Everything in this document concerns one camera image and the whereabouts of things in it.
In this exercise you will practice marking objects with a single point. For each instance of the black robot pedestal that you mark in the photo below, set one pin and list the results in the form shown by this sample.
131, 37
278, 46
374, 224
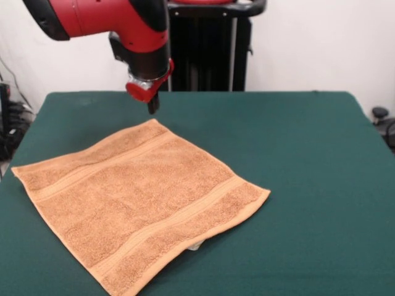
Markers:
213, 46

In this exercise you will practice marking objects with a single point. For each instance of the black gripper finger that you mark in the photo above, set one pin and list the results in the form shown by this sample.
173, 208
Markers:
151, 107
157, 103

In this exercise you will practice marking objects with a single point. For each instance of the orange terry towel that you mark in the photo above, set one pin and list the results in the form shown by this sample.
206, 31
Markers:
139, 191

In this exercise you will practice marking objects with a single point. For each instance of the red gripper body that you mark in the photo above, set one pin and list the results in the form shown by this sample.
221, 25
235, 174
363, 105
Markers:
140, 91

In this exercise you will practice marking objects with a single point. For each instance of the dark green tablecloth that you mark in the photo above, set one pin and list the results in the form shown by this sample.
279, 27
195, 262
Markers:
308, 185

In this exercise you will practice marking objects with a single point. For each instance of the black electronics box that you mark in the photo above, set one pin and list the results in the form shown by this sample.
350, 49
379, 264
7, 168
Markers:
4, 105

